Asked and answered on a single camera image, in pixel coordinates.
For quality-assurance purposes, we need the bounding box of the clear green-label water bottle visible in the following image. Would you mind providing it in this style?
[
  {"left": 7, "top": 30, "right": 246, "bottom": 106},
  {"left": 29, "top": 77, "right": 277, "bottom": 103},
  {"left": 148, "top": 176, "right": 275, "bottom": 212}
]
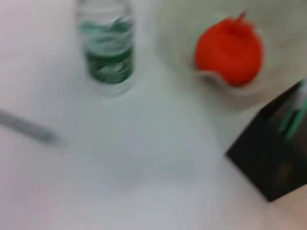
[{"left": 76, "top": 0, "right": 135, "bottom": 97}]

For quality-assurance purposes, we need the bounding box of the orange fruit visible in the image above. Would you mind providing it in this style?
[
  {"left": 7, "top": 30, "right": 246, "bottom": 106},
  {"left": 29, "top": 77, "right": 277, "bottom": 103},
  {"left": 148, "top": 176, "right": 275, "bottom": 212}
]
[{"left": 193, "top": 11, "right": 264, "bottom": 87}]

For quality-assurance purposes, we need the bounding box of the silver grey marker pen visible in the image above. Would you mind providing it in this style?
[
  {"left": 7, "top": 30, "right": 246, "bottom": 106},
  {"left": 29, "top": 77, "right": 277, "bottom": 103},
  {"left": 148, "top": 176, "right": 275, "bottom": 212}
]
[{"left": 0, "top": 109, "right": 69, "bottom": 150}]

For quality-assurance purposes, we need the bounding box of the mint green utility knife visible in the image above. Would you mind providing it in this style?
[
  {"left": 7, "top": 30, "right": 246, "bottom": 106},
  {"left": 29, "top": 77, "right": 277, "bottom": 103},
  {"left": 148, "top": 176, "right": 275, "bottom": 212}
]
[{"left": 277, "top": 80, "right": 307, "bottom": 140}]

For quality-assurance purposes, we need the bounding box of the translucent green fruit bowl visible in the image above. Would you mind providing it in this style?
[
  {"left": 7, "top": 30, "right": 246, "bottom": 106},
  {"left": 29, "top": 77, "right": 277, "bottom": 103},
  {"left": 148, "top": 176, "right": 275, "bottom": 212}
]
[{"left": 155, "top": 0, "right": 307, "bottom": 107}]

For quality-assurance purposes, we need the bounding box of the black mesh pen holder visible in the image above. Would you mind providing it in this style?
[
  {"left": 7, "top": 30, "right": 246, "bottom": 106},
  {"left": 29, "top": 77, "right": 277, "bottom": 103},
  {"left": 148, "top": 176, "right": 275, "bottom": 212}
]
[{"left": 224, "top": 78, "right": 307, "bottom": 202}]

